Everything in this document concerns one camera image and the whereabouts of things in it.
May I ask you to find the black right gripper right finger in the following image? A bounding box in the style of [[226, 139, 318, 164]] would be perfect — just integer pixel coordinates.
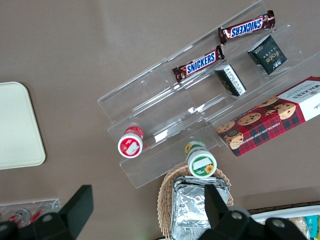
[[199, 183, 314, 240]]

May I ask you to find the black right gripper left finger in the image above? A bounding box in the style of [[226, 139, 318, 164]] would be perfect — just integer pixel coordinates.
[[0, 184, 95, 240]]

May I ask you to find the light oval wicker basket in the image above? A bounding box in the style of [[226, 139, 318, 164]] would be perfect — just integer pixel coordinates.
[[156, 166, 235, 240]]

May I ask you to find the beige plastic tray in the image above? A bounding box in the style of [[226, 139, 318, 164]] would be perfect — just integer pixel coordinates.
[[0, 81, 47, 171]]

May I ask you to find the stack of foil containers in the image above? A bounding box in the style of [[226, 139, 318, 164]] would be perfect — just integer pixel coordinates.
[[170, 174, 231, 240]]

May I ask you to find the red cola bottle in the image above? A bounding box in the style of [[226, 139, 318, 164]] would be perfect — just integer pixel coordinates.
[[9, 208, 31, 223], [26, 209, 44, 222]]

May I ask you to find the clear acrylic bottle rack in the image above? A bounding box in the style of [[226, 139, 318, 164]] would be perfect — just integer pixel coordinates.
[[0, 198, 62, 224]]

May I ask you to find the green lidded yogurt cup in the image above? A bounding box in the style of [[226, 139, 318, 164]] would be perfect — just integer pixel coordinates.
[[184, 140, 218, 179]]

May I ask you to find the white rectangular snack bin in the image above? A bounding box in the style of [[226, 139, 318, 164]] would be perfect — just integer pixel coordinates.
[[248, 204, 320, 240]]

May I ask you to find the clear bag of crackers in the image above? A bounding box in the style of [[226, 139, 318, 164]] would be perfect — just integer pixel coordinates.
[[287, 216, 311, 240]]

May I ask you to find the red lidded yogurt cup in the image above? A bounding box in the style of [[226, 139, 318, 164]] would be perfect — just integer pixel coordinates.
[[117, 125, 145, 159]]

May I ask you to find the teal snack packet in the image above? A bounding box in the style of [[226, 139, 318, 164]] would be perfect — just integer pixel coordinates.
[[303, 215, 320, 239]]

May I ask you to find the red tartan cookie box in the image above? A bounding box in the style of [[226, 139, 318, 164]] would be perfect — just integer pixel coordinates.
[[215, 75, 320, 158]]

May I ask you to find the clear acrylic step shelf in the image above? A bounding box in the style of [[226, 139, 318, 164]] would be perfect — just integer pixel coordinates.
[[97, 0, 320, 190]]

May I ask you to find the small black carton box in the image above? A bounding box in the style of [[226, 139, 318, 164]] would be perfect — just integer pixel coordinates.
[[213, 63, 248, 97], [247, 34, 289, 76]]

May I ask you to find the Snickers chocolate bar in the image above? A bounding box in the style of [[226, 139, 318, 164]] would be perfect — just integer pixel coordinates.
[[217, 9, 276, 46], [171, 44, 225, 85]]

